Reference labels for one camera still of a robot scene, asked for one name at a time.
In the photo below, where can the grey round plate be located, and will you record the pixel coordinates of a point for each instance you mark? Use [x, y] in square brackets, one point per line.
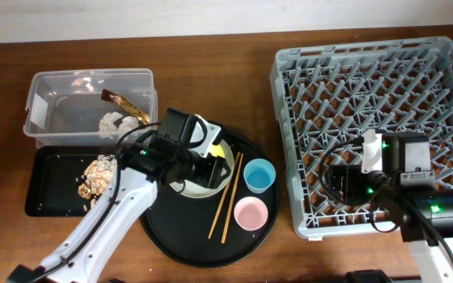
[192, 190]

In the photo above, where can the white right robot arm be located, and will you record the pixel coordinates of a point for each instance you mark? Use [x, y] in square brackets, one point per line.
[425, 219]

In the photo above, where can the grey dishwasher rack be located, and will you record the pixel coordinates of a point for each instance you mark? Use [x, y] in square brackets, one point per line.
[327, 95]

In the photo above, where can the pink plastic cup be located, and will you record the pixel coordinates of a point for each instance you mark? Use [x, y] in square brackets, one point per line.
[250, 213]

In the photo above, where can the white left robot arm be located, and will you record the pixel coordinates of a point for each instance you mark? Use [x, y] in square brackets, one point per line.
[83, 255]

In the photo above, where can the yellow bowl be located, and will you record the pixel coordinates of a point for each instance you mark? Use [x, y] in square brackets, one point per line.
[217, 151]

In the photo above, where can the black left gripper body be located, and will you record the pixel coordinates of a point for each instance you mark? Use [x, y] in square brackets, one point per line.
[204, 170]

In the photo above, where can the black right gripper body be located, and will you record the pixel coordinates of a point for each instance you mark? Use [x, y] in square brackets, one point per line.
[359, 186]

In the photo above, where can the wooden chopstick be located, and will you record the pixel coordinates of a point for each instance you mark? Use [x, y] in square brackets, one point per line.
[232, 197]
[223, 197]

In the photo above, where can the round black tray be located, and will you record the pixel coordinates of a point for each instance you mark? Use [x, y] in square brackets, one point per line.
[197, 232]

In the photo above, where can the gold foil snack wrapper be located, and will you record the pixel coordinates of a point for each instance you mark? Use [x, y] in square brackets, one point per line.
[109, 96]

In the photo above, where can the peanut shells and rice scraps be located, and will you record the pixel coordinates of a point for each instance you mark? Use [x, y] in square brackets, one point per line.
[95, 179]

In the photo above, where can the left wooden chopstick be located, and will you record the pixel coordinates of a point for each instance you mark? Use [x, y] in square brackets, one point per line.
[223, 197]

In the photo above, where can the right wooden chopstick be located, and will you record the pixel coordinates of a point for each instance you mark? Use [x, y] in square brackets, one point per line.
[232, 197]

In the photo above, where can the clear plastic waste bin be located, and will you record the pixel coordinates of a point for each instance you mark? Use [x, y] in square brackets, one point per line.
[65, 107]

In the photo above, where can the black rectangular tray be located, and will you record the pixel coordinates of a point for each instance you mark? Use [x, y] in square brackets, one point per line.
[56, 175]

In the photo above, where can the white paper napkin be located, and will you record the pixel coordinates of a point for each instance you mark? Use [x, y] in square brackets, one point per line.
[113, 122]

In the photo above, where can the blue plastic cup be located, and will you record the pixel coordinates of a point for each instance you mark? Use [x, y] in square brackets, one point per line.
[259, 175]

